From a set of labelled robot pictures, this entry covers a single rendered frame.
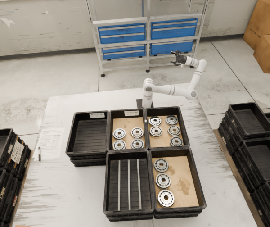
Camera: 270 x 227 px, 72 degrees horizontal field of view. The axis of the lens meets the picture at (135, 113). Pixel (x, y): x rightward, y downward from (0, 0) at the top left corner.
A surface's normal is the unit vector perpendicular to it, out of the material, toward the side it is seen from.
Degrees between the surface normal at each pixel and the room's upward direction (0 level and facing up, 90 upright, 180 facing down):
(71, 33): 90
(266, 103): 0
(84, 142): 0
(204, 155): 0
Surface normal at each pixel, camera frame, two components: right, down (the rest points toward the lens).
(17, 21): 0.11, 0.75
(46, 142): -0.04, -0.65
